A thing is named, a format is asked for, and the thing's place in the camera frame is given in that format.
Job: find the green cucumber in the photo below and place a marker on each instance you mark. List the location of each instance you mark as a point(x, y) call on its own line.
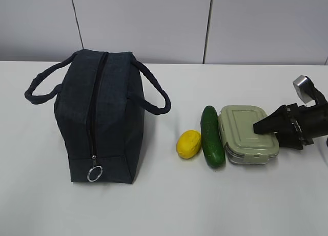
point(210, 137)

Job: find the dark blue lunch bag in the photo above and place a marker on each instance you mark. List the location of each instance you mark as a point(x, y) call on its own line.
point(100, 104)

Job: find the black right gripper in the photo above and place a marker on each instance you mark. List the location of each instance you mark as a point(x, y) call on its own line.
point(309, 122)

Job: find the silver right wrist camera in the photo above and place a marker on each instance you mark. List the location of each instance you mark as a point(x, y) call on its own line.
point(304, 86)

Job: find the green lid glass container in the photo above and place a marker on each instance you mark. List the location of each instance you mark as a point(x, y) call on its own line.
point(241, 144)

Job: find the yellow lemon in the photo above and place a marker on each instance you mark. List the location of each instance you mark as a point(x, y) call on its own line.
point(189, 144)

